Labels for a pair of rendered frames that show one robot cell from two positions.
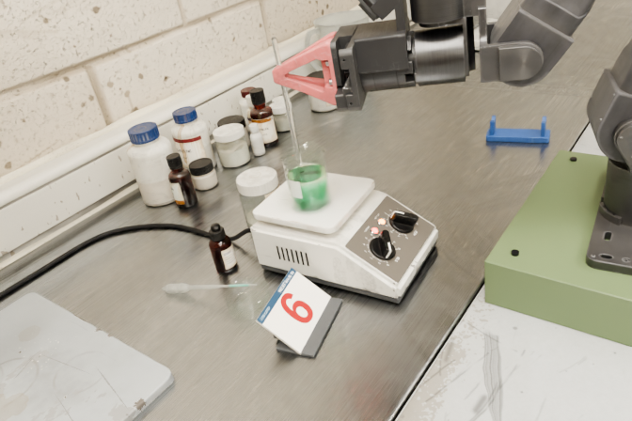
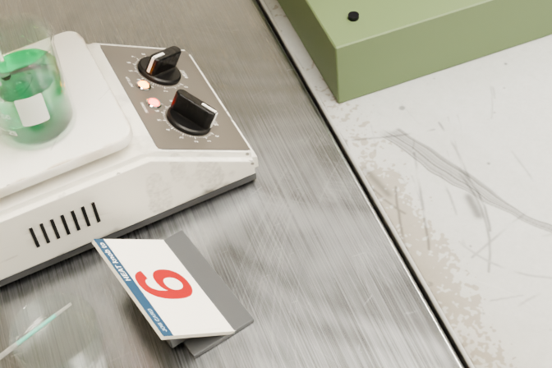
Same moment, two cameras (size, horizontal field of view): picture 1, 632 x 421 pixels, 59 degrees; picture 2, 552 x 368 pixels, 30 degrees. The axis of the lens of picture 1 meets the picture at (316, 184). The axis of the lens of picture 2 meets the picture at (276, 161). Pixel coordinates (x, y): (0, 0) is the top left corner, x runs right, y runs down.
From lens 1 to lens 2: 40 cm
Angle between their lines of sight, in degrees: 47
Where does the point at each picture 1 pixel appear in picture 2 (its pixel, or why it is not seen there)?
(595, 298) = (473, 14)
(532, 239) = not seen: outside the picture
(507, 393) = (480, 175)
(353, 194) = (77, 68)
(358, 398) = (367, 310)
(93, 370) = not seen: outside the picture
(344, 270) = (168, 185)
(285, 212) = (17, 163)
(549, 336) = (440, 91)
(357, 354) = (296, 271)
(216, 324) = not seen: outside the picture
